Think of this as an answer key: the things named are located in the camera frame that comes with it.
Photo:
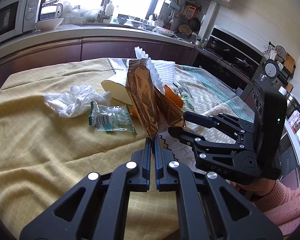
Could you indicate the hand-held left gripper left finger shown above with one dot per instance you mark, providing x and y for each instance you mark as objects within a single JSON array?
[{"x": 147, "y": 156}]

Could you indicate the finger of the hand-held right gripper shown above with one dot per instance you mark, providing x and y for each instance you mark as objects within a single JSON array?
[
  {"x": 197, "y": 118},
  {"x": 182, "y": 136}
]

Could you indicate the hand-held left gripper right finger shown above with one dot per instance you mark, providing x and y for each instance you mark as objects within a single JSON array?
[{"x": 158, "y": 160}]

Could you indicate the long orange peel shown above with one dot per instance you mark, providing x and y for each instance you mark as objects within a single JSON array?
[{"x": 173, "y": 97}]

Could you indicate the clear green printed plastic wrapper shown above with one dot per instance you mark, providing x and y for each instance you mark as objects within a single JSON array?
[{"x": 110, "y": 120}]

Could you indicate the gold foil snack wrapper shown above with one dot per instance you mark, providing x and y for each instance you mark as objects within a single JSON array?
[{"x": 142, "y": 97}]

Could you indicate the person's right forearm pink sleeve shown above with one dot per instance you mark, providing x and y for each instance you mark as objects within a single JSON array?
[{"x": 285, "y": 205}]

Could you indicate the person's right hand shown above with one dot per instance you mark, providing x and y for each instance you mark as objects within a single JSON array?
[{"x": 257, "y": 190}]

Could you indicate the small clear plastic wrapper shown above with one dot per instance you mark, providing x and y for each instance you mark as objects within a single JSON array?
[{"x": 185, "y": 92}]

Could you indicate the small orange peel piece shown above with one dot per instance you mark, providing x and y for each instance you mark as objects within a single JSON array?
[{"x": 134, "y": 112}]

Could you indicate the white foam fruit net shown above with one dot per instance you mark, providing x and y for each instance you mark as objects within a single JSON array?
[{"x": 162, "y": 70}]

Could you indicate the grey rice cooker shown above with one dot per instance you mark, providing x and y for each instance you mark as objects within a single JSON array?
[{"x": 271, "y": 70}]

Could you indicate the wooden cutting board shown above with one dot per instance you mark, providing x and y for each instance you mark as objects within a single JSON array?
[{"x": 289, "y": 62}]

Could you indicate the white paper cup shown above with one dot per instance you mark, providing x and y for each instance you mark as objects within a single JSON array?
[{"x": 115, "y": 90}]

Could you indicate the crumpled white plastic bag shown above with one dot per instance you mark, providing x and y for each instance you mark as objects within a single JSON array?
[{"x": 75, "y": 100}]

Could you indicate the black frying pan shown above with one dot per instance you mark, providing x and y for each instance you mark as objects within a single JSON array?
[{"x": 195, "y": 24}]

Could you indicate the yellow tablecloth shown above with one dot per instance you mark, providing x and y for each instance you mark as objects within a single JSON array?
[{"x": 40, "y": 142}]

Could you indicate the purple kitchen base cabinets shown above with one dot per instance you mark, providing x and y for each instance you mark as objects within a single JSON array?
[{"x": 102, "y": 50}]

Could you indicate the white soap bottle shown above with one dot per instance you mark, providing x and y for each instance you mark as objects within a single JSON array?
[{"x": 110, "y": 8}]

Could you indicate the white ceramic bowl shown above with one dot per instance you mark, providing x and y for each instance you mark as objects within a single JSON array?
[{"x": 50, "y": 24}]

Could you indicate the glass kettle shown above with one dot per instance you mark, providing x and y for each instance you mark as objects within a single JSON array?
[{"x": 51, "y": 11}]

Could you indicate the white microwave oven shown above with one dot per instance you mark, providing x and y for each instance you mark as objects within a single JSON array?
[{"x": 10, "y": 17}]

